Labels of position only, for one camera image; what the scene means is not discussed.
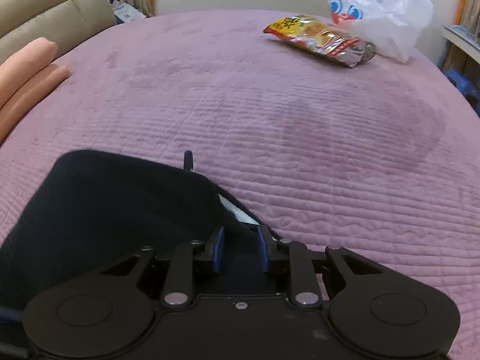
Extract pink folded blanket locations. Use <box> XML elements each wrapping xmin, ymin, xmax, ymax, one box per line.
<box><xmin>1</xmin><ymin>37</ymin><xmax>71</xmax><ymax>141</ymax></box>

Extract red yellow snack packet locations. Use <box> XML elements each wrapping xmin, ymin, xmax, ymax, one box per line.
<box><xmin>264</xmin><ymin>15</ymin><xmax>377</xmax><ymax>68</ymax></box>

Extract black hoodie white stripes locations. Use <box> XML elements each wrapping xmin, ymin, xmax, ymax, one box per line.
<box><xmin>1</xmin><ymin>150</ymin><xmax>282</xmax><ymax>328</ymax></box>

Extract beige upholstered headboard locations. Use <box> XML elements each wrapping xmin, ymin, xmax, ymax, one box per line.
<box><xmin>1</xmin><ymin>0</ymin><xmax>116</xmax><ymax>61</ymax></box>

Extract white side table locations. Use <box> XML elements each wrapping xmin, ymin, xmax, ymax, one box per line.
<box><xmin>442</xmin><ymin>24</ymin><xmax>480</xmax><ymax>64</ymax></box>

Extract pink quilted bedspread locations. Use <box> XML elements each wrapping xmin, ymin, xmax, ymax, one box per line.
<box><xmin>1</xmin><ymin>10</ymin><xmax>479</xmax><ymax>359</ymax></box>

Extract blue plastic stool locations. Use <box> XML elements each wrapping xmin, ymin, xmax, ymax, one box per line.
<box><xmin>446</xmin><ymin>68</ymin><xmax>479</xmax><ymax>108</ymax></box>

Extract white plastic shopping bag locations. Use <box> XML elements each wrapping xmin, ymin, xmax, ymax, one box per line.
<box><xmin>329</xmin><ymin>0</ymin><xmax>434</xmax><ymax>63</ymax></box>

